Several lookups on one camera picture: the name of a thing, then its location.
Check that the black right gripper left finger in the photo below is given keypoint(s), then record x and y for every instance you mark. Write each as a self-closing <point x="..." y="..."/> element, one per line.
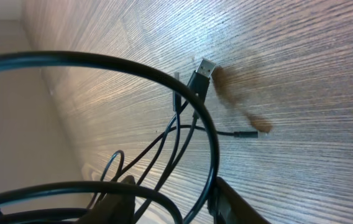
<point x="113" y="208"/>

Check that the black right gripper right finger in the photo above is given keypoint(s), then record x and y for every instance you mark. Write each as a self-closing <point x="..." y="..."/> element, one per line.
<point x="228" y="207"/>

